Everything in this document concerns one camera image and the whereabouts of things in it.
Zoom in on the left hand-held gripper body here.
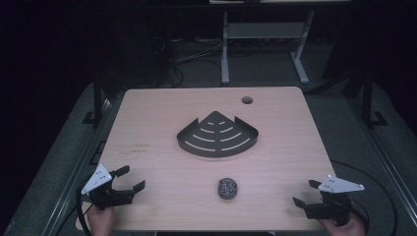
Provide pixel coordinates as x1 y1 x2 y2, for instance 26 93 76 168
81 163 135 211

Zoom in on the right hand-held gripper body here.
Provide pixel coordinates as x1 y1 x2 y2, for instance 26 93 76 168
304 174 366 227

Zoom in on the steel wool scrubber ball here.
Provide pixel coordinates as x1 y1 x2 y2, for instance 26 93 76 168
217 177 239 201

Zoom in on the black metal corner shelf rack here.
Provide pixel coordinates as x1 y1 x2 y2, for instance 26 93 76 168
176 110 260 158

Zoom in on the person's right hand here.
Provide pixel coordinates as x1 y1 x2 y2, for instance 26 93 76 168
319 211 367 236

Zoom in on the person's left hand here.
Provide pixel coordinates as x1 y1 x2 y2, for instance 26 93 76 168
86 204 116 236

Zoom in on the grey metal stand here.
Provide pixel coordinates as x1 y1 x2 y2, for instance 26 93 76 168
220 9 317 86

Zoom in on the metal floor rail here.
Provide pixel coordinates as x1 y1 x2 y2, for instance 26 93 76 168
347 97 417 227
40 97 114 236

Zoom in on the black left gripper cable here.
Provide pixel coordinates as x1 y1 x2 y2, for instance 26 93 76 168
75 183 93 236

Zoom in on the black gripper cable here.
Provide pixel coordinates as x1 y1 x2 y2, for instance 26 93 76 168
328 159 399 236
75 183 93 236

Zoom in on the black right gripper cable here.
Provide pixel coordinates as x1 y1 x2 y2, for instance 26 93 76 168
328 159 399 236

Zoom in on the black frame post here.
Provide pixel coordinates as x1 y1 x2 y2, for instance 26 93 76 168
82 73 105 130
360 70 389 130

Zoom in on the bundle of floor cables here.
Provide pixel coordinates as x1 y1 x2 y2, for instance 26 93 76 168
151 35 227 89

